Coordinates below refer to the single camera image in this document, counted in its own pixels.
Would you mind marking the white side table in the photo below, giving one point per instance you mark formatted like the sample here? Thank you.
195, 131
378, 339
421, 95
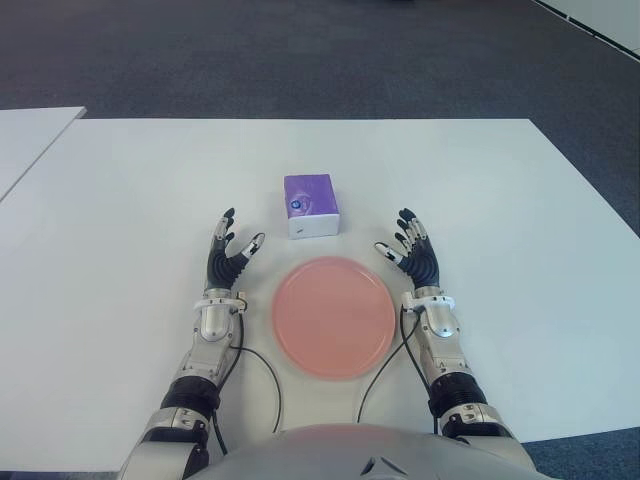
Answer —
25, 140

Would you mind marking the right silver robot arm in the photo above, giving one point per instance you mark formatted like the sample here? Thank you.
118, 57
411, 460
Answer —
442, 325

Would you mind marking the purple white tissue pack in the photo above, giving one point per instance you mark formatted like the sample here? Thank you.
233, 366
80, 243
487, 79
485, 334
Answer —
310, 200

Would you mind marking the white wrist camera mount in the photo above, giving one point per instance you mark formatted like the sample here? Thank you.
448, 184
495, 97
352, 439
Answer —
210, 303
440, 300

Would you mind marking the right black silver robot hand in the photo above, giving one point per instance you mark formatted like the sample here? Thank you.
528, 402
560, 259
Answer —
422, 265

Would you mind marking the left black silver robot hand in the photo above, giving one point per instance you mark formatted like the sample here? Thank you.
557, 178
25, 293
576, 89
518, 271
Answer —
222, 267

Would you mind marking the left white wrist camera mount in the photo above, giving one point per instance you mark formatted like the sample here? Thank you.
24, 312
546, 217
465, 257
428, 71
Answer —
210, 303

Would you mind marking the pink round plate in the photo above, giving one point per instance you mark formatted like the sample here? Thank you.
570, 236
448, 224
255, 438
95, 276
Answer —
335, 320

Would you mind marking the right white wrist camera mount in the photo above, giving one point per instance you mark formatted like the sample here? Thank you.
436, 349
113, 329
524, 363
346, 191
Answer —
440, 300

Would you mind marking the silver robot torso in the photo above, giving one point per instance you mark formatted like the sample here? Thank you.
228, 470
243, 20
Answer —
320, 455

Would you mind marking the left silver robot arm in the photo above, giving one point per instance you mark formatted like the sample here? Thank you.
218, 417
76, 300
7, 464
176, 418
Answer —
215, 325

